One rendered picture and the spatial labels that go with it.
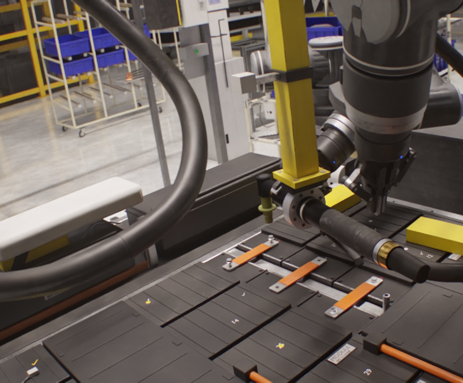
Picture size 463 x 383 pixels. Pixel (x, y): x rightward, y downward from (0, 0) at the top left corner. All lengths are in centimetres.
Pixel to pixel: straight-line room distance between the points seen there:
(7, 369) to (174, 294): 36
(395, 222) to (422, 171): 111
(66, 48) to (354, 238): 613
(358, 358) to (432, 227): 42
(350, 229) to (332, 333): 18
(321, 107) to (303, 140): 165
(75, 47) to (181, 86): 623
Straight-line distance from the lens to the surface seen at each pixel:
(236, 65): 494
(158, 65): 68
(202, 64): 392
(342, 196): 136
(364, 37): 60
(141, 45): 70
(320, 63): 257
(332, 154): 111
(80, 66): 691
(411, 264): 82
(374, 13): 57
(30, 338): 112
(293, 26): 95
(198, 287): 111
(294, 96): 96
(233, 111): 495
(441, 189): 238
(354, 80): 64
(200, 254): 126
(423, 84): 64
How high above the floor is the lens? 158
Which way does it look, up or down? 22 degrees down
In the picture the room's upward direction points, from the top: 8 degrees counter-clockwise
